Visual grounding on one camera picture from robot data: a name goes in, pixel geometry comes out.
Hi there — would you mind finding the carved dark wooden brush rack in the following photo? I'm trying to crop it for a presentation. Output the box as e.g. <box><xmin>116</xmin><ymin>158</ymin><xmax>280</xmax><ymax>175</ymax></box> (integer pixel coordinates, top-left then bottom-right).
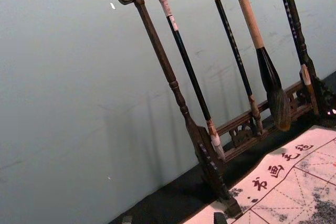
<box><xmin>91</xmin><ymin>0</ymin><xmax>336</xmax><ymax>219</ymax></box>

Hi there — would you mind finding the black table cloth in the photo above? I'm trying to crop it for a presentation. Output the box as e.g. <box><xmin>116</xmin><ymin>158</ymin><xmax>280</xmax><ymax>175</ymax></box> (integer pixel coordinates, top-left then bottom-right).
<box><xmin>107</xmin><ymin>70</ymin><xmax>336</xmax><ymax>224</ymax></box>

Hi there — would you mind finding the white calligraphy practice cloth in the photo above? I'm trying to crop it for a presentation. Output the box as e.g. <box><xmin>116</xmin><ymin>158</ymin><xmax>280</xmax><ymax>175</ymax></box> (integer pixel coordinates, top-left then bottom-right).
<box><xmin>183</xmin><ymin>125</ymin><xmax>336</xmax><ymax>224</ymax></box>

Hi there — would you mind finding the thin black brush, brown tip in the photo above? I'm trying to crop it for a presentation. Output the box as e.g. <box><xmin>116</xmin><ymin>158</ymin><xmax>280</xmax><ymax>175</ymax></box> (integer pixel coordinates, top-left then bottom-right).
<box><xmin>208</xmin><ymin>0</ymin><xmax>264</xmax><ymax>135</ymax></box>

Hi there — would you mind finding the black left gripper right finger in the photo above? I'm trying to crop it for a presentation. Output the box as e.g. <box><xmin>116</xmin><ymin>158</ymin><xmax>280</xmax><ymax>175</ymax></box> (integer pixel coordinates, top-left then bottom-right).
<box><xmin>213</xmin><ymin>211</ymin><xmax>228</xmax><ymax>224</ymax></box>

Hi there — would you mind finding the large brush, tan grip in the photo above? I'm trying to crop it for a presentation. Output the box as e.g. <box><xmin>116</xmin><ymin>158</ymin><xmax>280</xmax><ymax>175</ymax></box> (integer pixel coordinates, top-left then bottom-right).
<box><xmin>230</xmin><ymin>0</ymin><xmax>292</xmax><ymax>132</ymax></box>

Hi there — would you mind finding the thin black brush, white tip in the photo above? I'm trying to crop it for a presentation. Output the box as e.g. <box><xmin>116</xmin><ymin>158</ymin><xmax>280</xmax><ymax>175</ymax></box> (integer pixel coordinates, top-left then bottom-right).
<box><xmin>158</xmin><ymin>0</ymin><xmax>226</xmax><ymax>162</ymax></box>

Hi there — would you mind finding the thin black brush, orange tip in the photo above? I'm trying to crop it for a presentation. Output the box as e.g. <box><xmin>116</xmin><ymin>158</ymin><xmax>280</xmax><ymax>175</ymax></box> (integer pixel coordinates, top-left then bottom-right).
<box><xmin>275</xmin><ymin>0</ymin><xmax>314</xmax><ymax>96</ymax></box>

